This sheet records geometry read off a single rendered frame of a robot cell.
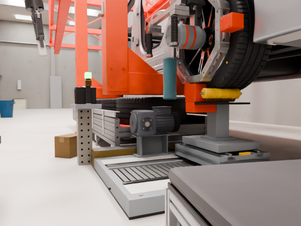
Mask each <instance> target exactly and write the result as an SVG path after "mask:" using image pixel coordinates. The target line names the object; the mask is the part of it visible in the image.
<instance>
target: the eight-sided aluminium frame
mask: <svg viewBox="0 0 301 226"><path fill-rule="evenodd" d="M208 1H209V2H210V3H211V4H212V5H213V6H214V8H215V46H214V48H213V50H212V52H211V54H210V56H209V58H208V60H207V62H206V64H205V66H204V68H203V70H202V72H201V74H199V75H194V76H190V74H189V73H188V71H187V69H186V68H185V66H184V64H183V62H182V60H181V49H179V48H177V49H176V48H174V47H171V57H174V58H176V59H177V61H176V65H177V75H178V77H179V79H180V81H181V82H182V84H184V83H203V82H210V81H211V80H212V78H213V76H214V74H215V72H216V71H217V69H218V67H219V65H220V63H221V61H222V60H223V58H224V56H225V54H226V53H227V52H228V49H229V44H230V42H229V33H228V32H221V31H220V18H221V17H223V16H225V15H227V14H229V10H230V7H229V3H228V1H226V0H208ZM186 19H187V18H185V19H182V18H178V24H185V21H186Z"/></svg>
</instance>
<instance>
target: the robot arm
mask: <svg viewBox="0 0 301 226"><path fill-rule="evenodd" d="M23 1H24V3H25V8H26V10H27V11H28V12H32V14H31V19H32V23H33V26H34V31H35V36H36V40H37V44H38V49H39V56H40V57H44V56H47V51H46V45H45V40H44V31H43V22H42V14H41V12H42V11H43V10H44V5H43V1H44V0H23Z"/></svg>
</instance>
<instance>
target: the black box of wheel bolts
mask: <svg viewBox="0 0 301 226"><path fill-rule="evenodd" d="M74 92H75V104H86V87H85V86H82V87H80V86H79V87H75V89H74ZM91 104H96V87H91Z"/></svg>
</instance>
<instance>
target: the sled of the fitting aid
mask: <svg viewBox="0 0 301 226"><path fill-rule="evenodd" d="M175 154H176V155H179V156H181V157H184V158H186V159H189V160H191V161H194V162H196V163H199V164H201V165H220V164H235V163H249V162H264V161H270V152H266V151H262V150H258V149H254V150H245V151H235V152H223V153H217V152H213V151H210V150H206V149H203V148H199V147H196V146H193V145H190V144H186V143H176V144H175Z"/></svg>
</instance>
